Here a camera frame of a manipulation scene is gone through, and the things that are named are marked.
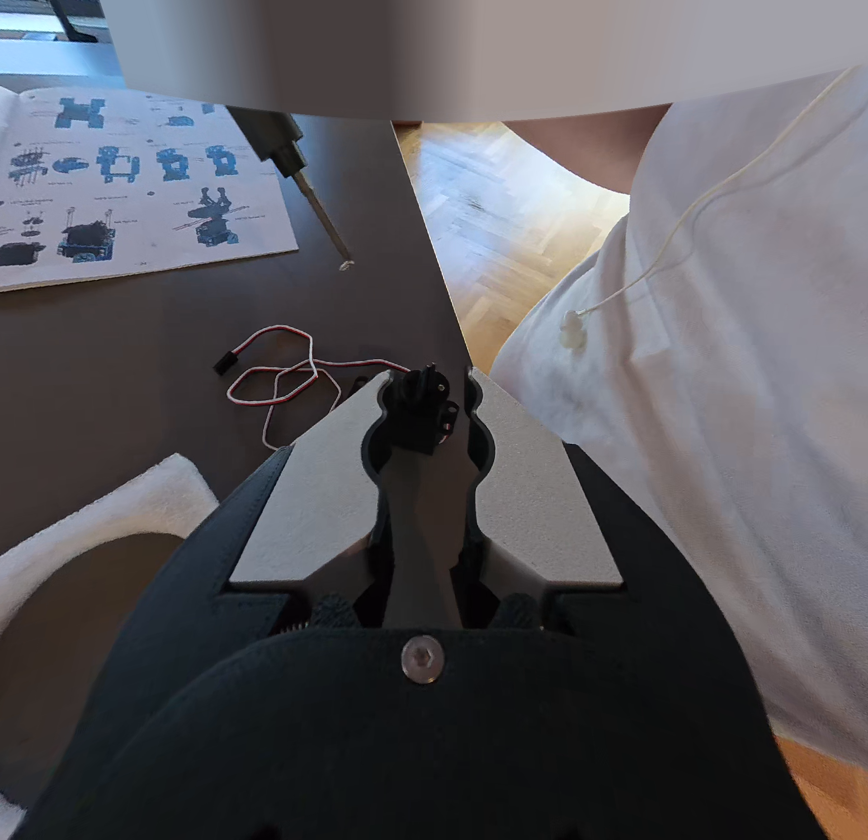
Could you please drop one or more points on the printed assembly instruction sheet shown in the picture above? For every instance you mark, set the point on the printed assembly instruction sheet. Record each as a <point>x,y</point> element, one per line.
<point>135,196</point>

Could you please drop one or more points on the black curved bar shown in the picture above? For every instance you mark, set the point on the black curved bar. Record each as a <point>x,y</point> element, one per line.
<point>68,20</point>

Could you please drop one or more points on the grey screwdriver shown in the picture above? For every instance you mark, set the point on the grey screwdriver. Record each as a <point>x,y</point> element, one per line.
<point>278,142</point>

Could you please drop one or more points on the dark desk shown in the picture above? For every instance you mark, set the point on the dark desk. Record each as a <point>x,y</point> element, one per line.
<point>135,379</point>

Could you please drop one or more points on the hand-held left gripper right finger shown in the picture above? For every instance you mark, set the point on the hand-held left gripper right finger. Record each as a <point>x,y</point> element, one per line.
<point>536,501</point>

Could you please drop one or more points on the person's right forearm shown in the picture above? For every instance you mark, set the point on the person's right forearm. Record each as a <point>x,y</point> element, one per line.
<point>583,148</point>

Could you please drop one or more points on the white foam packaging piece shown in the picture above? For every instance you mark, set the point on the white foam packaging piece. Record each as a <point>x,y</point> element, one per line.
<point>169,494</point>

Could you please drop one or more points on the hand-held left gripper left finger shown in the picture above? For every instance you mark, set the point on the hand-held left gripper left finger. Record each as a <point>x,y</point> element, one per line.
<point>319,487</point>

